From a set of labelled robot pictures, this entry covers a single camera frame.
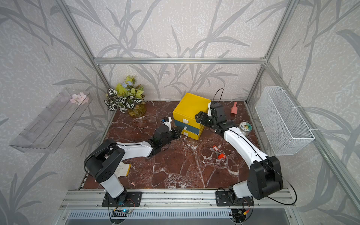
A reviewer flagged yellow drawer cabinet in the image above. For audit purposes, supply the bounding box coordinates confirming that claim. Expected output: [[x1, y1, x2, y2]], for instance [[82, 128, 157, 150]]
[[173, 93, 211, 140]]

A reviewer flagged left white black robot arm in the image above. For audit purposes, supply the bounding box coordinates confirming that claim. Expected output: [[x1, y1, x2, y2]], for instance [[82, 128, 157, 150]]
[[84, 124, 182, 199]]

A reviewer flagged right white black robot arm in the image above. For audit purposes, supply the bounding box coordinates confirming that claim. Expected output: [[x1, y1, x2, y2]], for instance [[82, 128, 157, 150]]
[[195, 112, 284, 200]]

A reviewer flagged pink plastic scoop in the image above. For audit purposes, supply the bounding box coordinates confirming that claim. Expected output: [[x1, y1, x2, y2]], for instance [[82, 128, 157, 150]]
[[231, 102, 238, 115]]

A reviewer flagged artificial potted plant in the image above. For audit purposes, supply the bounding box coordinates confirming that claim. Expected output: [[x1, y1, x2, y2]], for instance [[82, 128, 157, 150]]
[[104, 76, 146, 118]]

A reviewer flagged white work glove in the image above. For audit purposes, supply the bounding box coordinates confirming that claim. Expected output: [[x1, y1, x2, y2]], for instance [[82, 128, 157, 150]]
[[114, 162, 131, 178]]

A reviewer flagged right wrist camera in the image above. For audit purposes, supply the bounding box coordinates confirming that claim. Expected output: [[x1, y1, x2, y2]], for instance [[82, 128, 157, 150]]
[[208, 102, 225, 118]]

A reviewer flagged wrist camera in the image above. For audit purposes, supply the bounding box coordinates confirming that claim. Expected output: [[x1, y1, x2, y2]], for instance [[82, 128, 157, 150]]
[[162, 117, 172, 131], [208, 102, 225, 118]]

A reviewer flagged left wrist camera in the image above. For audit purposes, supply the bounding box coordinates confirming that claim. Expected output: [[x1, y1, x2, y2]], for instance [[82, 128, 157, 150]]
[[162, 117, 172, 131]]

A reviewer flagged white wire basket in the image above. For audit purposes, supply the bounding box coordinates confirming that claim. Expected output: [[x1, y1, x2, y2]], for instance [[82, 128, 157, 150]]
[[255, 86, 315, 156]]

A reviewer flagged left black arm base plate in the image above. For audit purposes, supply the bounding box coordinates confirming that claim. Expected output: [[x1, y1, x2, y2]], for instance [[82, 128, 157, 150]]
[[102, 191, 143, 208]]

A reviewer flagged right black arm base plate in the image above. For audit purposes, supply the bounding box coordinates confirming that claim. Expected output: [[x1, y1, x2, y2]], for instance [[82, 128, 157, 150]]
[[215, 189, 254, 207]]

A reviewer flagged aluminium frame crossbar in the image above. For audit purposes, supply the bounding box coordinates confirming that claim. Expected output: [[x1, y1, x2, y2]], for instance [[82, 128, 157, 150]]
[[94, 58, 265, 64]]

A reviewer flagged aluminium front rail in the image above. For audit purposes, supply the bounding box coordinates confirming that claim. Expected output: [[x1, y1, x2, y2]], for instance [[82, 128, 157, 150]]
[[59, 189, 296, 210]]

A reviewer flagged clear acrylic wall shelf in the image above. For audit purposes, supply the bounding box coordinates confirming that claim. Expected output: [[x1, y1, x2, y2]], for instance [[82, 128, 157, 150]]
[[9, 88, 92, 153]]

